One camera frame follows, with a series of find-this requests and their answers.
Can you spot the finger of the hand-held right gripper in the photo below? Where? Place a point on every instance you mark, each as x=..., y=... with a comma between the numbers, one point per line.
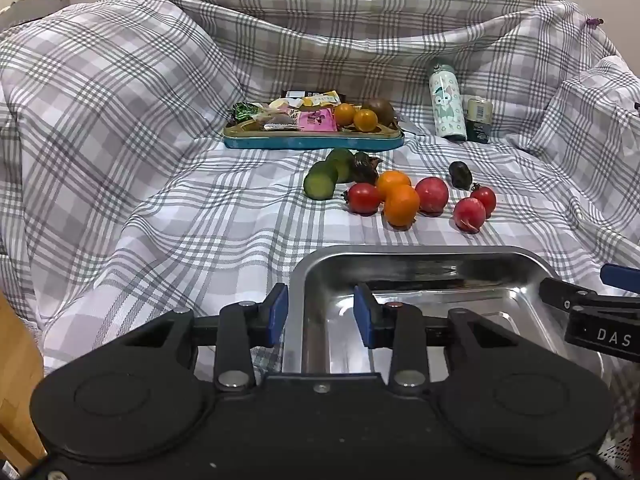
x=580, y=297
x=622, y=276

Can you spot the dark avocado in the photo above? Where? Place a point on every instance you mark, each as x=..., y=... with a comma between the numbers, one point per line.
x=460, y=175

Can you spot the stainless steel tray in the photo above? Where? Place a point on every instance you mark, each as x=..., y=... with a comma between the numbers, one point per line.
x=480, y=300

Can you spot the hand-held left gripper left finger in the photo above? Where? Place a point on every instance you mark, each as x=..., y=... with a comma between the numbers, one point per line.
x=280, y=310

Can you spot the white cartoon print bottle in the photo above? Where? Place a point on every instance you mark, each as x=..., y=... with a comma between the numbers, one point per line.
x=446, y=102

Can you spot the purple blanket clip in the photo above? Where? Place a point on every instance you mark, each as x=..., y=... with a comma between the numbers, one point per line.
x=594, y=22

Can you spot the yellow snack packet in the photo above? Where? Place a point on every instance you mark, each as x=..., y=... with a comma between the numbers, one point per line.
x=325, y=99

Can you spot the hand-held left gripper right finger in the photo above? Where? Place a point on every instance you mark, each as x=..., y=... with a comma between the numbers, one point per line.
x=362, y=310

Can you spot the cardboard box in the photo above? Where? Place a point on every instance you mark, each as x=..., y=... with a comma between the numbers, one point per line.
x=25, y=12

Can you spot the orange mandarin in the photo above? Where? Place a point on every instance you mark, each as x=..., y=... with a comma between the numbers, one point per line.
x=401, y=206
x=392, y=180

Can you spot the red radish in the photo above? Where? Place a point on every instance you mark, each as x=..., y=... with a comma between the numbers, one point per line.
x=469, y=215
x=432, y=195

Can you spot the dark green drink can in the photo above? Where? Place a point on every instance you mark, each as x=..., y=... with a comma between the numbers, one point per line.
x=480, y=120

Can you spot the small red tomato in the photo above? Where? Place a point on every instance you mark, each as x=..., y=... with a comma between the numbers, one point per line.
x=485, y=199

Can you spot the green candy wrapper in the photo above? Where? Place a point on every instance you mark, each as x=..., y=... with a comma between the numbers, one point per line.
x=244, y=111

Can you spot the white lace cloth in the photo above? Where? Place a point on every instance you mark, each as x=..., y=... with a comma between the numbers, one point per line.
x=620, y=455

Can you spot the wooden board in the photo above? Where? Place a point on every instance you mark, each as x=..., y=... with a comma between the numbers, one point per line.
x=17, y=385

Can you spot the blue tin tray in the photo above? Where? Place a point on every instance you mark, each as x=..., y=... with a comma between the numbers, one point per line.
x=310, y=141

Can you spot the grey plaid blanket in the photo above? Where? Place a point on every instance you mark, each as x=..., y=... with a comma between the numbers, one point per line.
x=150, y=160

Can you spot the brown kiwi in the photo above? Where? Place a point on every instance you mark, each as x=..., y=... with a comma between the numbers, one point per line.
x=380, y=109

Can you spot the pink snack packet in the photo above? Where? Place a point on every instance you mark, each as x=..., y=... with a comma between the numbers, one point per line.
x=315, y=120

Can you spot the cream candy wrapper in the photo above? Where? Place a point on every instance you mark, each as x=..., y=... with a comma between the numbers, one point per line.
x=282, y=105

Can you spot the small orange kumquat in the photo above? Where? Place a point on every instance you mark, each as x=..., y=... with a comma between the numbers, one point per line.
x=344, y=115
x=365, y=120

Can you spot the cucumber piece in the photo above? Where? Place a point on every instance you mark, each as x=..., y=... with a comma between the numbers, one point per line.
x=320, y=182
x=344, y=162

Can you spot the silver triangular snack packet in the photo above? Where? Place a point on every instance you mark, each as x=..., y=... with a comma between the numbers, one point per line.
x=277, y=121

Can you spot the black snack packet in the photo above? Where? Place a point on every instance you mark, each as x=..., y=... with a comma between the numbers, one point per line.
x=295, y=93

